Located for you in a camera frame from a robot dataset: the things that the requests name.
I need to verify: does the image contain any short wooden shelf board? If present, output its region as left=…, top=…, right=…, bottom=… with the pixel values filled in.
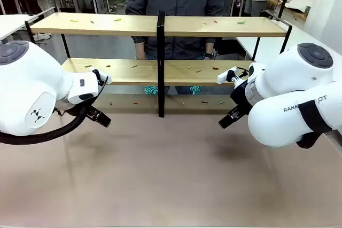
left=61, top=57, right=243, bottom=87

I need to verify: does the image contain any long wooden shelf board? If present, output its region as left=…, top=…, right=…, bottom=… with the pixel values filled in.
left=29, top=15, right=288, bottom=37

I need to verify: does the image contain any black strap on arm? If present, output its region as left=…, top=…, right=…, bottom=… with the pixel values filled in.
left=296, top=99, right=333, bottom=150

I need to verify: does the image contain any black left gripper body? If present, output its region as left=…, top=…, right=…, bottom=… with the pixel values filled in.
left=84, top=104, right=102, bottom=121

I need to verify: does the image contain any white sneaker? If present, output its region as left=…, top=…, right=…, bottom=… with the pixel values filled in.
left=33, top=32, right=52, bottom=41

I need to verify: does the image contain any white side table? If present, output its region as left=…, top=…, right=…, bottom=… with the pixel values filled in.
left=236, top=25, right=342, bottom=65
left=0, top=13, right=40, bottom=42

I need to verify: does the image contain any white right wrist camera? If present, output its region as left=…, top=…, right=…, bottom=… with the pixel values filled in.
left=216, top=66, right=251, bottom=85

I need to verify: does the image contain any person's left forearm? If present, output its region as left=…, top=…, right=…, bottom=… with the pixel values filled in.
left=204, top=41, right=216, bottom=61

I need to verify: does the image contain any black metal shelf frame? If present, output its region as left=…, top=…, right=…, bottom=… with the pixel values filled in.
left=24, top=10, right=293, bottom=118

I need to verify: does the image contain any white crumpled cloth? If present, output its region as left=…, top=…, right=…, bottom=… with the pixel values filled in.
left=284, top=0, right=314, bottom=13

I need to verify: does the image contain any person's right forearm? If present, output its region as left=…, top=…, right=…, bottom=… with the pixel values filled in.
left=134, top=41, right=146, bottom=60

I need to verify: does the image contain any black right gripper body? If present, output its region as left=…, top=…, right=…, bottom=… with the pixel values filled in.
left=229, top=79, right=253, bottom=114

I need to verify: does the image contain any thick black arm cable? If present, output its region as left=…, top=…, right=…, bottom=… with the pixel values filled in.
left=0, top=75, right=109, bottom=145

